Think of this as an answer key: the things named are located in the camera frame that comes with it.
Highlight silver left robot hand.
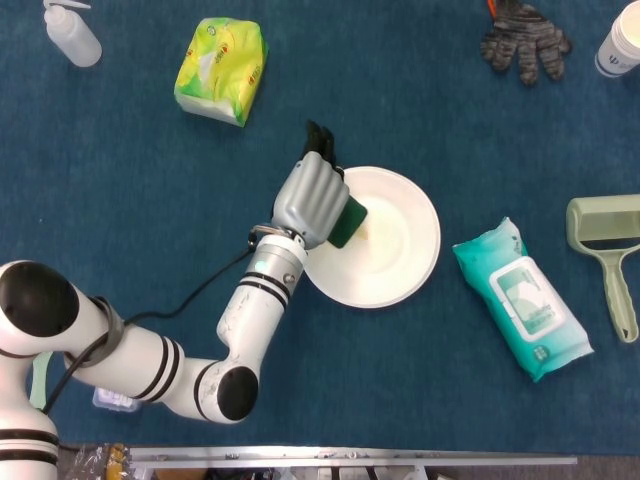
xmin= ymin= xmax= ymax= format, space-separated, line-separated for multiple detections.
xmin=271 ymin=119 xmax=351 ymax=250

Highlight green yellow sponge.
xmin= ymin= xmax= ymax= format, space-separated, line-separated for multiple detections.
xmin=327 ymin=195 xmax=369 ymax=250

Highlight white round plate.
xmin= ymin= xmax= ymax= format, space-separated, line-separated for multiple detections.
xmin=302 ymin=165 xmax=442 ymax=309

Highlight yellow green tissue pack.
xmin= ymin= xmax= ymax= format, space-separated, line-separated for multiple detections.
xmin=173 ymin=17 xmax=269 ymax=128

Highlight teal table cloth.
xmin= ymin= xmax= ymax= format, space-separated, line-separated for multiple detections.
xmin=0 ymin=0 xmax=640 ymax=456

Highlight teal wet wipes pack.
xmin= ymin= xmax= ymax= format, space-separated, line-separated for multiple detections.
xmin=452 ymin=216 xmax=596 ymax=384

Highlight grey knitted work glove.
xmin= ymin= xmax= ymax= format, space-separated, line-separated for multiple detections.
xmin=479 ymin=0 xmax=573 ymax=85

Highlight clear plastic card box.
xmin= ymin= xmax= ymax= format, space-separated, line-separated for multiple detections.
xmin=92 ymin=387 xmax=142 ymax=414

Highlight clear plastic squeeze bottle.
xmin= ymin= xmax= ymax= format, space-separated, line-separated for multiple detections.
xmin=42 ymin=0 xmax=103 ymax=69

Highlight pale green lint roller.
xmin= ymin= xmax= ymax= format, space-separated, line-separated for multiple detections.
xmin=565 ymin=195 xmax=640 ymax=344

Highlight pale green flat item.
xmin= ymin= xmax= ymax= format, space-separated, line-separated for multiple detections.
xmin=28 ymin=351 xmax=54 ymax=412

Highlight crinkled clear plastic bag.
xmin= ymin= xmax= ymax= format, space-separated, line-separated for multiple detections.
xmin=59 ymin=442 xmax=132 ymax=480

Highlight stack of white paper cups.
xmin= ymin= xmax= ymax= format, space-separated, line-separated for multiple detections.
xmin=594 ymin=3 xmax=640 ymax=79

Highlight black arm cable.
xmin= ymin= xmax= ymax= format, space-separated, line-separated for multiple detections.
xmin=42 ymin=224 xmax=281 ymax=416

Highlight grey cable strap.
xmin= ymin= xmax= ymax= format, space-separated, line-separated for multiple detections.
xmin=74 ymin=296 xmax=126 ymax=369

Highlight metal frame rail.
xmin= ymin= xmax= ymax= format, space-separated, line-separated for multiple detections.
xmin=127 ymin=446 xmax=579 ymax=480

